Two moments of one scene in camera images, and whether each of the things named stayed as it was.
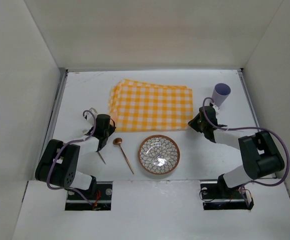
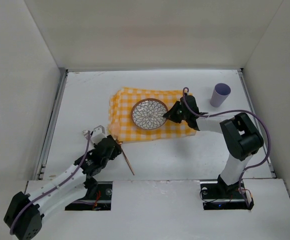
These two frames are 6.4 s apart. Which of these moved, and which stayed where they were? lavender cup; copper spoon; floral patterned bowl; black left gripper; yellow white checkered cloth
Moved: black left gripper; floral patterned bowl; yellow white checkered cloth
Stayed: lavender cup; copper spoon
